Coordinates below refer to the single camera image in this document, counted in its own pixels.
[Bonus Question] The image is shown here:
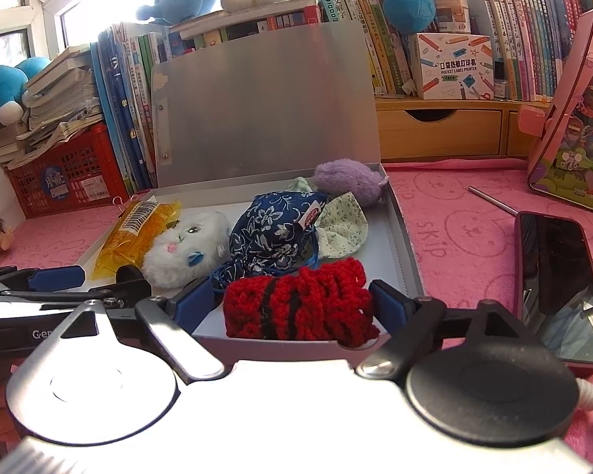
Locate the blue ball plush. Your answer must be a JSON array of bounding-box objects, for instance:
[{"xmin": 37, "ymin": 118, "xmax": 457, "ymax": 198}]
[{"xmin": 382, "ymin": 0, "xmax": 437, "ymax": 36}]

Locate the green checked cloth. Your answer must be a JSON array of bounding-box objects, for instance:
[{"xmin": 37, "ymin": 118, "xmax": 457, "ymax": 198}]
[{"xmin": 287, "ymin": 176, "xmax": 370, "ymax": 259}]

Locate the stack of books and papers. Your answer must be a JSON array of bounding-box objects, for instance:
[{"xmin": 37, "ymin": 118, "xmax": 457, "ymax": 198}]
[{"xmin": 0, "ymin": 44, "xmax": 106, "ymax": 169}]

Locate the wooden drawer organizer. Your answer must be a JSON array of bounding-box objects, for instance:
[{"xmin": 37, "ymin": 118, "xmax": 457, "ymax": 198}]
[{"xmin": 376, "ymin": 96, "xmax": 550, "ymax": 162}]

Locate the row of blue books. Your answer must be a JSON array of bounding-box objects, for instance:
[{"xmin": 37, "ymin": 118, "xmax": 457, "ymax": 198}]
[{"xmin": 90, "ymin": 22, "xmax": 158, "ymax": 194}]

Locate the white box with pencil print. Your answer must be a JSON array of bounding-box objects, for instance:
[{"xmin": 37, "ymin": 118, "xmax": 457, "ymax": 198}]
[{"xmin": 408, "ymin": 32, "xmax": 496, "ymax": 101}]

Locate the pink bunny print towel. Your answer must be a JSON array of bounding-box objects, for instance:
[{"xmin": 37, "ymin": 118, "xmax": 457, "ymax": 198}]
[{"xmin": 0, "ymin": 158, "xmax": 593, "ymax": 466}]

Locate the row of upright books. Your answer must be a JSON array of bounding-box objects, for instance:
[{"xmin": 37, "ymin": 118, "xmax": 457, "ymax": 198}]
[{"xmin": 304, "ymin": 0, "xmax": 593, "ymax": 103}]

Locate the metal rod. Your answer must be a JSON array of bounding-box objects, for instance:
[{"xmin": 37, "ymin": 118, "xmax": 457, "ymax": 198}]
[{"xmin": 468, "ymin": 186, "xmax": 593, "ymax": 280}]

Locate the silver cardboard box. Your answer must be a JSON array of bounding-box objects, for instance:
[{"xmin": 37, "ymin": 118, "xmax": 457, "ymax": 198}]
[{"xmin": 76, "ymin": 20, "xmax": 426, "ymax": 350}]

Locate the white plush cat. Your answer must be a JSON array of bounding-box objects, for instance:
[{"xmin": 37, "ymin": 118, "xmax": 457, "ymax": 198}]
[{"xmin": 141, "ymin": 210, "xmax": 234, "ymax": 290}]

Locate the red plastic crate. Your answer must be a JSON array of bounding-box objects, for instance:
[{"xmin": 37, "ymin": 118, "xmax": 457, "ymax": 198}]
[{"xmin": 5, "ymin": 121, "xmax": 130, "ymax": 219}]

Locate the pink triangular toy house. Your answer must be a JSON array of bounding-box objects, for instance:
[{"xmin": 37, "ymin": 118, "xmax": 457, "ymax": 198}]
[{"xmin": 526, "ymin": 7, "xmax": 593, "ymax": 219}]

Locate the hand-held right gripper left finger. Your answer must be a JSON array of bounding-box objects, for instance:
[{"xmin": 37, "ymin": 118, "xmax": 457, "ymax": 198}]
[{"xmin": 40, "ymin": 276, "xmax": 225, "ymax": 383}]

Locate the red crochet piece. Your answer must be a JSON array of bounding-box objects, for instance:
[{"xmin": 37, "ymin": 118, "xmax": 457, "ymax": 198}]
[{"xmin": 222, "ymin": 257, "xmax": 382, "ymax": 350}]

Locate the blue round-headed plush toy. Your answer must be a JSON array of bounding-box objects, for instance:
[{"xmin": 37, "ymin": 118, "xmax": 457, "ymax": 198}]
[{"xmin": 0, "ymin": 56, "xmax": 53, "ymax": 128}]

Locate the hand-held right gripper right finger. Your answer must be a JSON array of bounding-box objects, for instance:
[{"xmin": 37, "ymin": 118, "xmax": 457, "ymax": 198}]
[{"xmin": 357, "ymin": 280, "xmax": 539, "ymax": 382}]

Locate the blue floral pouch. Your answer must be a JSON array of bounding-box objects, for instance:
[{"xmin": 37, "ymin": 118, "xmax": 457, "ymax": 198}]
[{"xmin": 212, "ymin": 190, "xmax": 329, "ymax": 290}]

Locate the dark red smartphone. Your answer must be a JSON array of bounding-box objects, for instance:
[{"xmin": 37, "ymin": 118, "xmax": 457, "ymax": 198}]
[{"xmin": 513, "ymin": 211, "xmax": 593, "ymax": 367}]

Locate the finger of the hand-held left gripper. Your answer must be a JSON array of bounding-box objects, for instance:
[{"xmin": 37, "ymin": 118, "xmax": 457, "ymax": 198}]
[
  {"xmin": 0, "ymin": 265, "xmax": 86, "ymax": 293},
  {"xmin": 0, "ymin": 279, "xmax": 152, "ymax": 308}
]

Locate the orange snack packet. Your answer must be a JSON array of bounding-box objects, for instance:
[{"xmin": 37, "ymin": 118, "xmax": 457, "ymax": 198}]
[{"xmin": 94, "ymin": 200, "xmax": 185, "ymax": 283}]

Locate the purple plush toy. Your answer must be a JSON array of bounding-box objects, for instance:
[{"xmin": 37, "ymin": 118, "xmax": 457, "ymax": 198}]
[{"xmin": 312, "ymin": 159, "xmax": 389, "ymax": 207}]

